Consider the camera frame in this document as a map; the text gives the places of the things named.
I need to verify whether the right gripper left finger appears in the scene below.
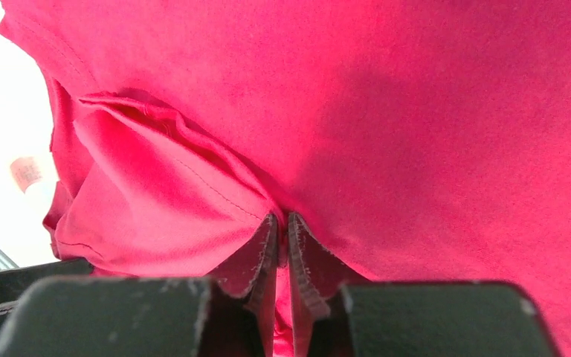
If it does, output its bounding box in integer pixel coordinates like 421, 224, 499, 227
209, 213, 279, 356

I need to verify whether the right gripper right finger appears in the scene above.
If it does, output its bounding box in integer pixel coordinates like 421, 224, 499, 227
288, 212, 369, 356

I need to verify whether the red t shirt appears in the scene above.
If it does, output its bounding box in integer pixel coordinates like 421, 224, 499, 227
0, 1, 571, 356

